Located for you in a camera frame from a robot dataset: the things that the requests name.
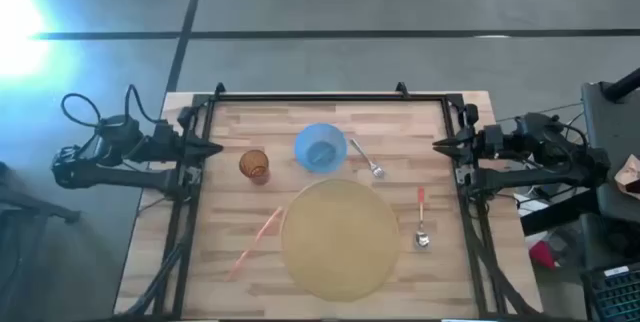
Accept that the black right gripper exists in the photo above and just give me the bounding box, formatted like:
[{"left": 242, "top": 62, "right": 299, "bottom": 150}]
[{"left": 432, "top": 124, "right": 507, "bottom": 161}]

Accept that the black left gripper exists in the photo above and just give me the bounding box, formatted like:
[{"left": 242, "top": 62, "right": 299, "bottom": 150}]
[{"left": 142, "top": 121, "right": 225, "bottom": 163}]

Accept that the amber faceted plastic cup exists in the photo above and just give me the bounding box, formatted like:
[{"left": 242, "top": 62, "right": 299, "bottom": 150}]
[{"left": 238, "top": 149, "right": 272, "bottom": 186}]

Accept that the metal spoon with red handle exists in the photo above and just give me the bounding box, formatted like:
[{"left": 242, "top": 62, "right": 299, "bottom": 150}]
[{"left": 413, "top": 186, "right": 431, "bottom": 251}]

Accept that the orange drinking straw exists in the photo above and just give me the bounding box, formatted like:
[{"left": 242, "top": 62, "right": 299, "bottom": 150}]
[{"left": 225, "top": 205, "right": 284, "bottom": 282}]

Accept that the light blue bowl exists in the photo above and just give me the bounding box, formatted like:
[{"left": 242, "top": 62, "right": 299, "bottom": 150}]
[{"left": 293, "top": 122, "right": 348, "bottom": 174}]

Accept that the silver metal fork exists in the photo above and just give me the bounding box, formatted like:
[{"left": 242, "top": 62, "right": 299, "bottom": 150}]
[{"left": 348, "top": 138, "right": 386, "bottom": 180}]

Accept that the red object on floor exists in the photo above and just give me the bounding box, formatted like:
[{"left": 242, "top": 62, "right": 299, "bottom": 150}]
[{"left": 528, "top": 240, "right": 557, "bottom": 270}]

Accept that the round woven straw placemat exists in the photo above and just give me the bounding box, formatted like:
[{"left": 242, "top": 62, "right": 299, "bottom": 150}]
[{"left": 280, "top": 177, "right": 401, "bottom": 303}]

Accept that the dark grey side table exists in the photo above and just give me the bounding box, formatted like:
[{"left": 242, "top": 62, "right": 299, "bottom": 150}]
[{"left": 579, "top": 66, "right": 640, "bottom": 273}]

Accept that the brown paper bag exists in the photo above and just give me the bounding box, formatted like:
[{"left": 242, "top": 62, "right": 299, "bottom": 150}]
[{"left": 613, "top": 154, "right": 640, "bottom": 201}]

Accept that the black slotted crate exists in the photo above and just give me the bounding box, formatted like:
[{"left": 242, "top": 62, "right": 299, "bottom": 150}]
[{"left": 582, "top": 261, "right": 640, "bottom": 322}]

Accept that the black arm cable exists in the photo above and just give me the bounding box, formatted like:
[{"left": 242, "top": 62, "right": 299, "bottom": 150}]
[
  {"left": 549, "top": 111, "right": 590, "bottom": 163},
  {"left": 60, "top": 84, "right": 166, "bottom": 129}
]

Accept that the black metal table frame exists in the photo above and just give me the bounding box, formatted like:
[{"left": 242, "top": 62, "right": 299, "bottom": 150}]
[{"left": 152, "top": 81, "right": 506, "bottom": 319}]

